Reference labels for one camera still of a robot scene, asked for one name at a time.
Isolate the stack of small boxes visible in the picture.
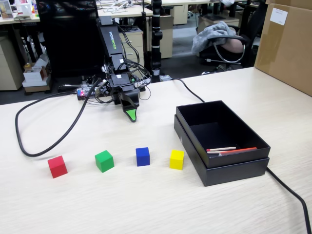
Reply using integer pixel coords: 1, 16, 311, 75
22, 55, 53, 95

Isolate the blue wooden cube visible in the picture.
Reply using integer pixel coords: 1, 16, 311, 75
135, 147, 150, 167

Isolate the small photo frame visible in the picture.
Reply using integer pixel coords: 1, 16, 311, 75
0, 0, 14, 20

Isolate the beige low cabinet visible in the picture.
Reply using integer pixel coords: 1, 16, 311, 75
0, 36, 25, 91

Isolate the beige pedestal cabinet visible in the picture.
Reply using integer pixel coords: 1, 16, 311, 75
170, 4, 190, 25

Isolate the beige office desk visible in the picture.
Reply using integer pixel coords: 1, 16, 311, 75
97, 4, 154, 19

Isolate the beige side cabinet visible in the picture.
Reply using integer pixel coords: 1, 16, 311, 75
159, 16, 174, 59

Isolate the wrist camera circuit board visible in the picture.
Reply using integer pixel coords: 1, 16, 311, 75
96, 81, 111, 98

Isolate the red wooden cube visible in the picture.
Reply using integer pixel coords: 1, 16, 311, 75
47, 155, 68, 179

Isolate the beige desk with clutter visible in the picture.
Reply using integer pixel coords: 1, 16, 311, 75
0, 14, 41, 24

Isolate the black open box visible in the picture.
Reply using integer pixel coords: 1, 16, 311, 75
173, 114, 270, 187

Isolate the thick black power cable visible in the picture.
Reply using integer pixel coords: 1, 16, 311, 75
168, 77, 312, 234

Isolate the thin black pole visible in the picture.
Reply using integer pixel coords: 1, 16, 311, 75
141, 4, 147, 68

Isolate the yellow wooden cube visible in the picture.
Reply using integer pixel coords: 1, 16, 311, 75
169, 149, 185, 171

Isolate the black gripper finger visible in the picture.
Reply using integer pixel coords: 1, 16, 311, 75
121, 106, 138, 123
121, 88, 141, 111

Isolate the long beige desk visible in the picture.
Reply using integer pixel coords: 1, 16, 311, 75
143, 0, 221, 7

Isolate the beige drawer cabinet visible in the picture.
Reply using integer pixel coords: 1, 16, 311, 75
118, 26, 144, 66

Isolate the motor controller board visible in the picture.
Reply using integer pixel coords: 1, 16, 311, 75
77, 82, 115, 101

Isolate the large cardboard box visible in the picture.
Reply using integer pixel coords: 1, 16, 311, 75
253, 0, 312, 97

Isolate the pink seat cushion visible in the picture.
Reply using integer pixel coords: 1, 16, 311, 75
223, 38, 245, 54

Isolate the black cardboard box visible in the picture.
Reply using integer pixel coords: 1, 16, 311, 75
175, 99, 271, 169

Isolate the black jointed stand pole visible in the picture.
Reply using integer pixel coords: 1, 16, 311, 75
150, 0, 163, 77

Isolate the green wooden cube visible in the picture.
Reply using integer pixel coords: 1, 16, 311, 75
95, 150, 115, 173

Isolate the thin black wire bundle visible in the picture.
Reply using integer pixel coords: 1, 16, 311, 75
114, 21, 152, 104

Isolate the grey fleece blanket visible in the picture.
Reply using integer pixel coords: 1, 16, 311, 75
191, 21, 242, 56

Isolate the thick black camera cable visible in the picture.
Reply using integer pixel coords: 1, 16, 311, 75
15, 78, 102, 157

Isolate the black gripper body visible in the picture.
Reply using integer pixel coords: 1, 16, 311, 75
108, 82, 141, 105

